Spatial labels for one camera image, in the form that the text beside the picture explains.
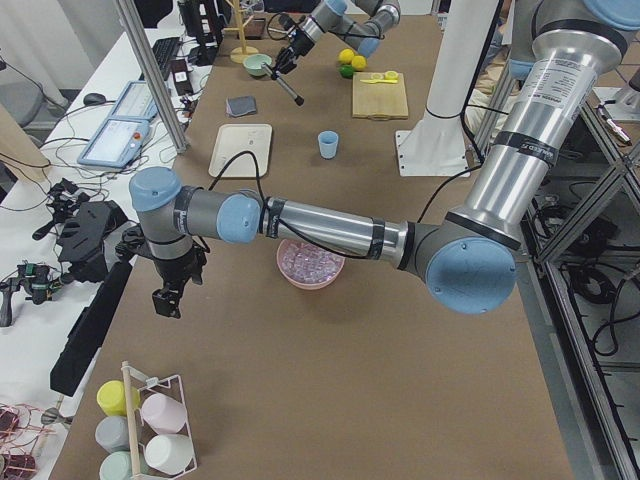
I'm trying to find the aluminium frame post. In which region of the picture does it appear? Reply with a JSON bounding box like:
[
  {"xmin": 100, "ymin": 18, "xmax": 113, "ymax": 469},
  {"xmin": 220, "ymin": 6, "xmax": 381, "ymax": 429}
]
[{"xmin": 114, "ymin": 0, "xmax": 188, "ymax": 154}]

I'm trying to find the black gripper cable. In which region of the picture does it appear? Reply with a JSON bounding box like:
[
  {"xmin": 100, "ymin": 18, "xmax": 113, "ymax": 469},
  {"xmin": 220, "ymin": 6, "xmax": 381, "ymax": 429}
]
[{"xmin": 207, "ymin": 149, "xmax": 481, "ymax": 259}]

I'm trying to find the mint plastic cup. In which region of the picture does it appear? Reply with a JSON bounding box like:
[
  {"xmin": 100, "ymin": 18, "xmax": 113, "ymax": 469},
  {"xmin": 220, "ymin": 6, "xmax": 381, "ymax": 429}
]
[{"xmin": 99, "ymin": 451, "xmax": 133, "ymax": 480}]

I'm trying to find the black computer mouse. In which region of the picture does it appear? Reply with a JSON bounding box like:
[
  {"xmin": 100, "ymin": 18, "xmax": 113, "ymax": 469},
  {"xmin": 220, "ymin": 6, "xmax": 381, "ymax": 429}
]
[{"xmin": 83, "ymin": 92, "xmax": 107, "ymax": 106}]

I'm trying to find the blue teach pendant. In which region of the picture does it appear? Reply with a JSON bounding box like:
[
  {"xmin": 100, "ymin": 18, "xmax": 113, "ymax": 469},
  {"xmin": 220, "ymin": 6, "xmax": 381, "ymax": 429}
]
[
  {"xmin": 78, "ymin": 118, "xmax": 150, "ymax": 169},
  {"xmin": 111, "ymin": 81, "xmax": 158, "ymax": 120}
]

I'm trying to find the mint green bowl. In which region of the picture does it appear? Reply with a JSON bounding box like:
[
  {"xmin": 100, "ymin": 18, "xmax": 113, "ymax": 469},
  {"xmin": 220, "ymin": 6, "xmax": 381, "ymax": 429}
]
[{"xmin": 243, "ymin": 53, "xmax": 272, "ymax": 78}]

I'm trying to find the bamboo cutting board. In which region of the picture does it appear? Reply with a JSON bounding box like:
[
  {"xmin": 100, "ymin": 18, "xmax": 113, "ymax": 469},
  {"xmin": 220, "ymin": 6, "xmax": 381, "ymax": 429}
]
[{"xmin": 352, "ymin": 72, "xmax": 409, "ymax": 120}]

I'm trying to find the green lime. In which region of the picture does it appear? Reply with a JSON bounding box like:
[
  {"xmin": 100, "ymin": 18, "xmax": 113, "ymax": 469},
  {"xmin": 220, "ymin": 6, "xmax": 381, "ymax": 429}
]
[{"xmin": 339, "ymin": 65, "xmax": 355, "ymax": 79}]

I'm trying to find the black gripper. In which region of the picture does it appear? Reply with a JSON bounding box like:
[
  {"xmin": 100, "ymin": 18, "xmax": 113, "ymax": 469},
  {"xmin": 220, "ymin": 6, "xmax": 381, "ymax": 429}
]
[{"xmin": 115, "ymin": 225, "xmax": 208, "ymax": 319}]

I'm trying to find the yellow lemon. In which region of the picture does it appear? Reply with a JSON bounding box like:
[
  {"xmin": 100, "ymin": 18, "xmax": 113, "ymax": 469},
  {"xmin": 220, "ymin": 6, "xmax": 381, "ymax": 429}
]
[
  {"xmin": 338, "ymin": 49, "xmax": 355, "ymax": 65},
  {"xmin": 350, "ymin": 55, "xmax": 367, "ymax": 72}
]

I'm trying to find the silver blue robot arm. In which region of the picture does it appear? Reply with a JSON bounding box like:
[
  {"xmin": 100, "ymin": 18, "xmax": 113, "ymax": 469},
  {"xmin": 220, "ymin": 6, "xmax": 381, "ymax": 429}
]
[
  {"xmin": 272, "ymin": 0, "xmax": 401, "ymax": 77},
  {"xmin": 129, "ymin": 1, "xmax": 639, "ymax": 317}
]

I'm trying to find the white plastic cup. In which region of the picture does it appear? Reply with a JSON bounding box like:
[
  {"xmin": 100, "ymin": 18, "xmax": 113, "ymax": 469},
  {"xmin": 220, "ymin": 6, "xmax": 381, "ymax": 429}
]
[{"xmin": 144, "ymin": 434, "xmax": 194, "ymax": 475}]

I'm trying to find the light blue plastic cup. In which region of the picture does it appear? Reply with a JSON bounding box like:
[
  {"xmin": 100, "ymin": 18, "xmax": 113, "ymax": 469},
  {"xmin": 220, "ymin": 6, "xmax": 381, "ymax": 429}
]
[{"xmin": 317, "ymin": 130, "xmax": 339, "ymax": 160}]

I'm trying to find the pink bowl of ice cubes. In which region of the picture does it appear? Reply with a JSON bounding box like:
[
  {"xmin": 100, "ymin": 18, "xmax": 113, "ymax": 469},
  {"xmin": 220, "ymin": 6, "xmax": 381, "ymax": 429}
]
[{"xmin": 276, "ymin": 239, "xmax": 345, "ymax": 290}]

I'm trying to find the black keyboard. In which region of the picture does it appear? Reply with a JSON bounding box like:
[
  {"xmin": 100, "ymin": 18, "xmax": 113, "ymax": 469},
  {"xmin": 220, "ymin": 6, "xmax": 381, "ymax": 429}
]
[{"xmin": 152, "ymin": 37, "xmax": 181, "ymax": 80}]

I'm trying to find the yellow plastic cup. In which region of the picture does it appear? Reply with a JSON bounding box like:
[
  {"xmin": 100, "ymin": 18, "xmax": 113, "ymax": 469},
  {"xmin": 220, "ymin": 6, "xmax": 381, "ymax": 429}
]
[{"xmin": 96, "ymin": 380, "xmax": 126, "ymax": 416}]

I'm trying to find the wooden cup tree stand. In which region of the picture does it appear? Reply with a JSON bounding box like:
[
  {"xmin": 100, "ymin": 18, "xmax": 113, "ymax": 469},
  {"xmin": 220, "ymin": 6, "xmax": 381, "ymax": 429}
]
[{"xmin": 224, "ymin": 0, "xmax": 259, "ymax": 64}]

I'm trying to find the pink plastic cup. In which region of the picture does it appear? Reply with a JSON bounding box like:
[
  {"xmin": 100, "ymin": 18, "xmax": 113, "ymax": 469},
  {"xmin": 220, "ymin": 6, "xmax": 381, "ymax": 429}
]
[{"xmin": 140, "ymin": 393, "xmax": 187, "ymax": 434}]

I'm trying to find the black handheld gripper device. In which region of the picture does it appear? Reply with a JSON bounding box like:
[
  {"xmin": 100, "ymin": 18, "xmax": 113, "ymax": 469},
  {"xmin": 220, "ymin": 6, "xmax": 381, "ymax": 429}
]
[{"xmin": 32, "ymin": 178, "xmax": 128, "ymax": 283}]

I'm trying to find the black long bar device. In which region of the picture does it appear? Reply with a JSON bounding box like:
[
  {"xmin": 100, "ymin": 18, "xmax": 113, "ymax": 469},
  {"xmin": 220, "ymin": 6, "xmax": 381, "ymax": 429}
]
[{"xmin": 50, "ymin": 262, "xmax": 132, "ymax": 397}]

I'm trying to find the steel muddler black tip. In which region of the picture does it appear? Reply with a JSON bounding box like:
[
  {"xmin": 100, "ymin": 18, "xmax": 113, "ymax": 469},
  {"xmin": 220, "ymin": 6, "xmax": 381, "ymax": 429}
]
[{"xmin": 261, "ymin": 63, "xmax": 305, "ymax": 106}]

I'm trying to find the grey plastic cup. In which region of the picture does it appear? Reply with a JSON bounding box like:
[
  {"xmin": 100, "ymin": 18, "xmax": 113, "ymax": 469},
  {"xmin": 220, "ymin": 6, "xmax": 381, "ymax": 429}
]
[{"xmin": 95, "ymin": 416, "xmax": 130, "ymax": 453}]

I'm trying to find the cream rabbit serving tray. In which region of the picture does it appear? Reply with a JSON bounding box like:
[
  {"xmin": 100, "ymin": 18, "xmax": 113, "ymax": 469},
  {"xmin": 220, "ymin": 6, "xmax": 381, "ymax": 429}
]
[{"xmin": 208, "ymin": 124, "xmax": 273, "ymax": 177}]

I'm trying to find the yellow plastic knife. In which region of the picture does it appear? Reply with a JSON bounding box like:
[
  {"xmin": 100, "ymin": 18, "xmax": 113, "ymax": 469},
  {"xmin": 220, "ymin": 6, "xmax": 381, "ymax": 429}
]
[{"xmin": 359, "ymin": 78, "xmax": 399, "ymax": 84}]

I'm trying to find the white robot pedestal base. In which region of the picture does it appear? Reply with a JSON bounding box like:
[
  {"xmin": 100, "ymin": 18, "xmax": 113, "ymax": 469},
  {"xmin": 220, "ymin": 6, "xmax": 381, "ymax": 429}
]
[{"xmin": 396, "ymin": 0, "xmax": 500, "ymax": 177}]

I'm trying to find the grey folded cloth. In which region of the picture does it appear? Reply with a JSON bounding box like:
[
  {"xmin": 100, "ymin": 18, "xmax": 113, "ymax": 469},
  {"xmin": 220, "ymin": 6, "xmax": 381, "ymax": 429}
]
[{"xmin": 226, "ymin": 96, "xmax": 257, "ymax": 118}]

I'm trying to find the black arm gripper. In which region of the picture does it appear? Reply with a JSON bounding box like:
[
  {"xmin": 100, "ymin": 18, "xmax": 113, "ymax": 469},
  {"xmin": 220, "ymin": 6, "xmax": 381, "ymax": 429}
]
[{"xmin": 274, "ymin": 14, "xmax": 318, "ymax": 75}]

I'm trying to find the white wire cup rack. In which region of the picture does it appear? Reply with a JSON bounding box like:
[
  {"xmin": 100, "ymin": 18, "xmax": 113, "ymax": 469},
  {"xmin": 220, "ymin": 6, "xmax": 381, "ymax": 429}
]
[{"xmin": 121, "ymin": 361, "xmax": 198, "ymax": 479}]

